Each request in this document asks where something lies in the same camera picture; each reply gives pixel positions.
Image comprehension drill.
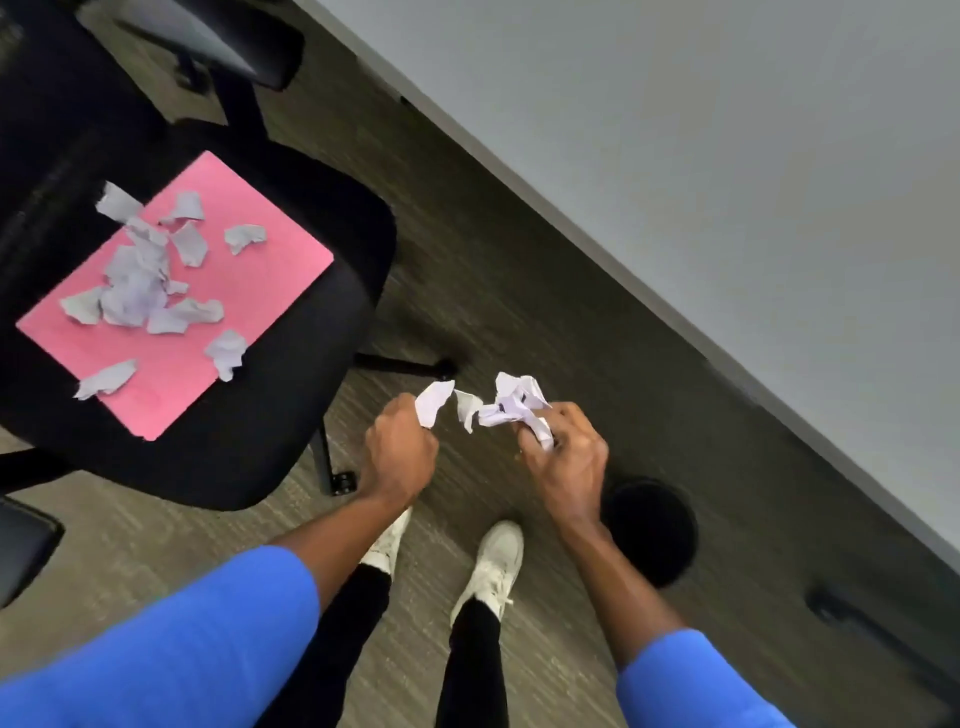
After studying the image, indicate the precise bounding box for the person's left hand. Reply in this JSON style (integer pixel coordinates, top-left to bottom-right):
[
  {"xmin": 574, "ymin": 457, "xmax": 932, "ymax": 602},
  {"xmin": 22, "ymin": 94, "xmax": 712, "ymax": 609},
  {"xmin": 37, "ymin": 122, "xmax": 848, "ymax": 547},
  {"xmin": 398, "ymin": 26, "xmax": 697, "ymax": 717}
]
[{"xmin": 358, "ymin": 392, "xmax": 441, "ymax": 507}]

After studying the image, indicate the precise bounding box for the person's right hand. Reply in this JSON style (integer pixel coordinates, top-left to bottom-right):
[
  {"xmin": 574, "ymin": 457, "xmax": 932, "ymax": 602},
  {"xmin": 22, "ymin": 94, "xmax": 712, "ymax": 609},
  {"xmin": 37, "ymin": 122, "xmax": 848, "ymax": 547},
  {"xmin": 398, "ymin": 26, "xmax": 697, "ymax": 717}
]
[{"xmin": 516, "ymin": 402, "xmax": 610, "ymax": 528}]

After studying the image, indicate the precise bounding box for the torn white paper piece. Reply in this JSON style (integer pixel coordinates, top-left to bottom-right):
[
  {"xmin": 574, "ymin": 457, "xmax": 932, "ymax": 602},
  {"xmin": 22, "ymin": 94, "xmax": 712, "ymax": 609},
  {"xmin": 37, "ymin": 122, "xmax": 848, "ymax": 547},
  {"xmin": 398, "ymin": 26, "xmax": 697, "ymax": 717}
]
[{"xmin": 414, "ymin": 379, "xmax": 456, "ymax": 429}]

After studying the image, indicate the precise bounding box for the person's left forearm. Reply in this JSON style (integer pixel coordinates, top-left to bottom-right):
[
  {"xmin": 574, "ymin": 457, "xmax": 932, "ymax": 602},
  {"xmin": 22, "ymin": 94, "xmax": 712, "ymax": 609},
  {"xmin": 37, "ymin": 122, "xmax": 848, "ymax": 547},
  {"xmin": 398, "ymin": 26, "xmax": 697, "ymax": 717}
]
[{"xmin": 271, "ymin": 491, "xmax": 414, "ymax": 612}]

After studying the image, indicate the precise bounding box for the person's right forearm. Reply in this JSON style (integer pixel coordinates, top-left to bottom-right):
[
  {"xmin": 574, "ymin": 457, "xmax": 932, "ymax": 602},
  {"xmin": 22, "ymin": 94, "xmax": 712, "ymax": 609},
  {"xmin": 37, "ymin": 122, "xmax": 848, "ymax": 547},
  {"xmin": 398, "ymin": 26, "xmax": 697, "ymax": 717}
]
[{"xmin": 551, "ymin": 513, "xmax": 687, "ymax": 672}]

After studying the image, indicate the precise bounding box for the white left shoe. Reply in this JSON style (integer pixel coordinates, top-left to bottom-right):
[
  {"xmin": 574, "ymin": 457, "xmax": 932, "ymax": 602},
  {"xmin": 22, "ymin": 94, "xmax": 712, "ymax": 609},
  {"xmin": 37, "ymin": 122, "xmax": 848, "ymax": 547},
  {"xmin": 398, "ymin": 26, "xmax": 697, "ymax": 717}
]
[{"xmin": 359, "ymin": 506, "xmax": 414, "ymax": 577}]

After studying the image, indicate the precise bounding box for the white shoe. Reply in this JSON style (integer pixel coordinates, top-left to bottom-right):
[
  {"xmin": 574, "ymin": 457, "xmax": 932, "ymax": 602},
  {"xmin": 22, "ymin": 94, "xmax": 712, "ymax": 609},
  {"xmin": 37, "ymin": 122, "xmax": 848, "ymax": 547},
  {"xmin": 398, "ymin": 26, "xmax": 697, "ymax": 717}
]
[
  {"xmin": 449, "ymin": 520, "xmax": 525, "ymax": 627},
  {"xmin": 359, "ymin": 506, "xmax": 414, "ymax": 577}
]

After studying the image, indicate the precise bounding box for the black round waste bin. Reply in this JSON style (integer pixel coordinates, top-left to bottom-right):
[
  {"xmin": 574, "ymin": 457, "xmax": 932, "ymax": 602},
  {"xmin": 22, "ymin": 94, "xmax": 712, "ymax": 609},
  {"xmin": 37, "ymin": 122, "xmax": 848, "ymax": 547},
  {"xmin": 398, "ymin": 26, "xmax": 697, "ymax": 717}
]
[{"xmin": 600, "ymin": 477, "xmax": 700, "ymax": 590}]

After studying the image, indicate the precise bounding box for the white right shoe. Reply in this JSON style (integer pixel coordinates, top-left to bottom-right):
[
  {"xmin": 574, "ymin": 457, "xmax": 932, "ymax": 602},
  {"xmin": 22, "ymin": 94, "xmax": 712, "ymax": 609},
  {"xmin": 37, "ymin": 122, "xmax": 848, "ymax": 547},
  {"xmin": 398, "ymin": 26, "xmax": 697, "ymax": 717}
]
[{"xmin": 449, "ymin": 520, "xmax": 525, "ymax": 627}]

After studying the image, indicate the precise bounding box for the black office chair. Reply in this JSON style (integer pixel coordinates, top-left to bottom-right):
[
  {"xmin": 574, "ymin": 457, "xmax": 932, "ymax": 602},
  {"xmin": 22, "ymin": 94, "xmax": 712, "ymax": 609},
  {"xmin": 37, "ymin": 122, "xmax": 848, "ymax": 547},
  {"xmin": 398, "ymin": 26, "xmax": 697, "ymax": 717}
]
[{"xmin": 0, "ymin": 0, "xmax": 460, "ymax": 609}]

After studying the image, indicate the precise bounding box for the pink paper sheet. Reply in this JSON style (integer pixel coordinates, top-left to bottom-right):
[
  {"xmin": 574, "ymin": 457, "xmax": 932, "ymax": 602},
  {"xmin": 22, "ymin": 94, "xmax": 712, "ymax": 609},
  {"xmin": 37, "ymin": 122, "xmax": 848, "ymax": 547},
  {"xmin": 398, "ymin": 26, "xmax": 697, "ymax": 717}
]
[{"xmin": 15, "ymin": 150, "xmax": 336, "ymax": 442}]

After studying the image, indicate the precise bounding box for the black left trouser leg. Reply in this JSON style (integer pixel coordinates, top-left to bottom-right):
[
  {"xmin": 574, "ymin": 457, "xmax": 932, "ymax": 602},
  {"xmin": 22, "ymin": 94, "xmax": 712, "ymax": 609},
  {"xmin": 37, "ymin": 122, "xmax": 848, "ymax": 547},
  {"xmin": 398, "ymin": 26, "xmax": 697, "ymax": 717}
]
[{"xmin": 255, "ymin": 564, "xmax": 393, "ymax": 728}]

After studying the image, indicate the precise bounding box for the black trouser leg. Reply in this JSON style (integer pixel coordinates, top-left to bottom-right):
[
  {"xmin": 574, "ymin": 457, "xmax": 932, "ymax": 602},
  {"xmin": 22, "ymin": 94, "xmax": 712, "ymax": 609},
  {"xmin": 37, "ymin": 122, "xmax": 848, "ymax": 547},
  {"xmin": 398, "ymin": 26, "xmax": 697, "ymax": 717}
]
[
  {"xmin": 255, "ymin": 564, "xmax": 393, "ymax": 728},
  {"xmin": 435, "ymin": 597, "xmax": 512, "ymax": 728}
]

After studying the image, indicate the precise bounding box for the black right trouser leg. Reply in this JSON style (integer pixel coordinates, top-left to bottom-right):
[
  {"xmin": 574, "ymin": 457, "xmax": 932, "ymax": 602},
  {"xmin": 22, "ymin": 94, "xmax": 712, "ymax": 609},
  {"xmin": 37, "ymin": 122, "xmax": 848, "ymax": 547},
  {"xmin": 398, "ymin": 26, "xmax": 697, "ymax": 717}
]
[{"xmin": 435, "ymin": 597, "xmax": 512, "ymax": 728}]

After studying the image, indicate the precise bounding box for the blue right sleeve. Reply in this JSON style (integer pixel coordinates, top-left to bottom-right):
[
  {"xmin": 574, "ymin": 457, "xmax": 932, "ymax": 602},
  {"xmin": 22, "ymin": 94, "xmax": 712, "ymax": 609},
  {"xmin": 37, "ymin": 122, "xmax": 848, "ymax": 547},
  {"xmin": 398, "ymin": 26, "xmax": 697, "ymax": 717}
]
[{"xmin": 615, "ymin": 628, "xmax": 797, "ymax": 728}]

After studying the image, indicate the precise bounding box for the blue sleeve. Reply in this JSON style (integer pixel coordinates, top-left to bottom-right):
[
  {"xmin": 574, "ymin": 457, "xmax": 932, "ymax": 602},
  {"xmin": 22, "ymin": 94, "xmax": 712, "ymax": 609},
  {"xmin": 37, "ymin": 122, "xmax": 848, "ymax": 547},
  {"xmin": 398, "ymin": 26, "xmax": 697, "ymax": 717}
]
[
  {"xmin": 0, "ymin": 545, "xmax": 323, "ymax": 728},
  {"xmin": 615, "ymin": 628, "xmax": 797, "ymax": 728}
]

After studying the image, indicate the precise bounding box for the pile of torn paper scraps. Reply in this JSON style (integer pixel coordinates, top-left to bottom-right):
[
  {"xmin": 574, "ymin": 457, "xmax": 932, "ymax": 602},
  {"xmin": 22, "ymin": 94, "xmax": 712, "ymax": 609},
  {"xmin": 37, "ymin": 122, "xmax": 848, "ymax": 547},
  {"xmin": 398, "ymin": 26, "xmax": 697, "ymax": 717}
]
[{"xmin": 59, "ymin": 180, "xmax": 269, "ymax": 402}]

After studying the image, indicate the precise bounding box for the blue left sleeve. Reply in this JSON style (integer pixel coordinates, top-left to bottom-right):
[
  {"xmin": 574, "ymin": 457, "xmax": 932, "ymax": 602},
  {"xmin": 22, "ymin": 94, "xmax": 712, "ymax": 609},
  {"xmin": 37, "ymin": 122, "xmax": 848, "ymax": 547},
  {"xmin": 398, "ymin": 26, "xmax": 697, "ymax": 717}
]
[{"xmin": 0, "ymin": 545, "xmax": 323, "ymax": 728}]

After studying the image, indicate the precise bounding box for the black furniture foot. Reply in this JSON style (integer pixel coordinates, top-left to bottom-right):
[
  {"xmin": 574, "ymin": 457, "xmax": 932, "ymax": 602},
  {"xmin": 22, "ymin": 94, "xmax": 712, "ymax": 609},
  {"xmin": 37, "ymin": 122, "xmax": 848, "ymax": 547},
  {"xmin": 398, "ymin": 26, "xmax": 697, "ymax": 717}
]
[{"xmin": 805, "ymin": 586, "xmax": 960, "ymax": 708}]

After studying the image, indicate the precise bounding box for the black chair armrest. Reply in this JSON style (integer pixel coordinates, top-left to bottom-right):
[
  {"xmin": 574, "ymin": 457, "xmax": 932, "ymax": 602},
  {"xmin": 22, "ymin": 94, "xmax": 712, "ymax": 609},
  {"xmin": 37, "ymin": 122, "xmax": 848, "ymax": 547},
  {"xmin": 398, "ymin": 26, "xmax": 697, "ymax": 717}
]
[{"xmin": 0, "ymin": 495, "xmax": 66, "ymax": 609}]

